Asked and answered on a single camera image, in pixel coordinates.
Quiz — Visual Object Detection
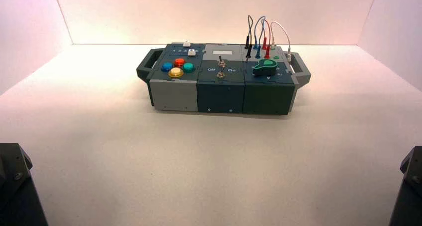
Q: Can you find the white jumper wire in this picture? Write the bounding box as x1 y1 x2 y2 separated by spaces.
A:
269 20 292 62

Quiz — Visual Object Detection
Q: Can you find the teal and grey control box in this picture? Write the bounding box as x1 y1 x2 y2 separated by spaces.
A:
136 42 312 115

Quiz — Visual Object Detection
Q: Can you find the green rotary knob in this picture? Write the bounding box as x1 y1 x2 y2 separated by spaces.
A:
252 59 278 77

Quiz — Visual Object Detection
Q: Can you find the blue jumper wire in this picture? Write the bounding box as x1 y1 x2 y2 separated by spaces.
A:
252 16 267 60

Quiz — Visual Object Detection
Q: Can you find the black jumper wire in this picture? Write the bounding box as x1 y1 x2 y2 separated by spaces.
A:
244 15 254 59

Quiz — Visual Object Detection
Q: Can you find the red jumper wire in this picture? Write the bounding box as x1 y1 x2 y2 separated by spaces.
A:
261 19 272 60

